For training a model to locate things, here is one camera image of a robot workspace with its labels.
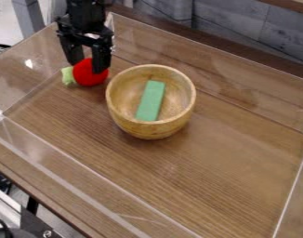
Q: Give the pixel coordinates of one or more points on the red plush fruit green leaf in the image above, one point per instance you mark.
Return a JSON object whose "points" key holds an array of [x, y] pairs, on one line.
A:
{"points": [[80, 75]]}

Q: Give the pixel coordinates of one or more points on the wooden bowl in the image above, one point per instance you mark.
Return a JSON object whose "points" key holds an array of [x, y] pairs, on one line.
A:
{"points": [[123, 94]]}

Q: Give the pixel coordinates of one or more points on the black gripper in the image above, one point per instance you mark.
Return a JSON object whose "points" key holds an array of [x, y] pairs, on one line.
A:
{"points": [[85, 31]]}

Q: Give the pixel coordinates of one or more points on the clear acrylic tray enclosure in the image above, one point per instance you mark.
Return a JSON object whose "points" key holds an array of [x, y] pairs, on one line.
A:
{"points": [[183, 149]]}

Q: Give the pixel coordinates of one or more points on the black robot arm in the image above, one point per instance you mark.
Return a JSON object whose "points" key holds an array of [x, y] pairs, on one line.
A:
{"points": [[85, 7]]}

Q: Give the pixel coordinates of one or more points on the black metal bracket with cable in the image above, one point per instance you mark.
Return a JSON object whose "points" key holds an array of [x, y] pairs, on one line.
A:
{"points": [[23, 225]]}

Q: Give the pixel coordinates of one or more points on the green rectangular block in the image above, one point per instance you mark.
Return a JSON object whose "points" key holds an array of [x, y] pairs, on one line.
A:
{"points": [[151, 100]]}

